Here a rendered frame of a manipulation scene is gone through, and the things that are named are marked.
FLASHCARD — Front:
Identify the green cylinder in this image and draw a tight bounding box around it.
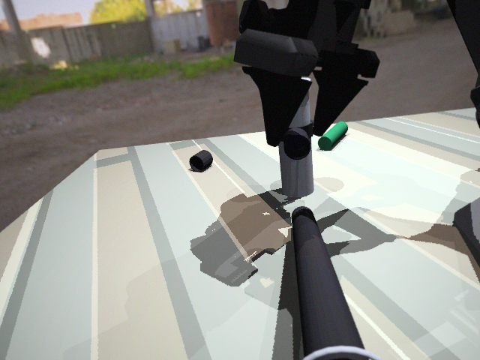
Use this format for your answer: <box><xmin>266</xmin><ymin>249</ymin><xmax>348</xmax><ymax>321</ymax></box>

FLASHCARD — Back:
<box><xmin>318</xmin><ymin>121</ymin><xmax>348</xmax><ymax>151</ymax></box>

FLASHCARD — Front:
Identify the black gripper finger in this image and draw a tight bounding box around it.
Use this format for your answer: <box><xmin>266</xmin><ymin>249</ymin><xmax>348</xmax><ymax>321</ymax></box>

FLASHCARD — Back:
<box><xmin>312</xmin><ymin>70</ymin><xmax>368</xmax><ymax>137</ymax></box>
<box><xmin>242</xmin><ymin>66</ymin><xmax>312</xmax><ymax>147</ymax></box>

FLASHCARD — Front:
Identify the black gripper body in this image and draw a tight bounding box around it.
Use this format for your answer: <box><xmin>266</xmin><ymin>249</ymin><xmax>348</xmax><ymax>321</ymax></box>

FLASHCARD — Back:
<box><xmin>233</xmin><ymin>0</ymin><xmax>380</xmax><ymax>79</ymax></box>

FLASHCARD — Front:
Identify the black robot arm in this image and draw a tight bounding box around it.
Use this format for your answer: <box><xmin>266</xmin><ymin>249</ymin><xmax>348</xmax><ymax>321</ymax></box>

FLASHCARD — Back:
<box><xmin>238</xmin><ymin>0</ymin><xmax>480</xmax><ymax>128</ymax></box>

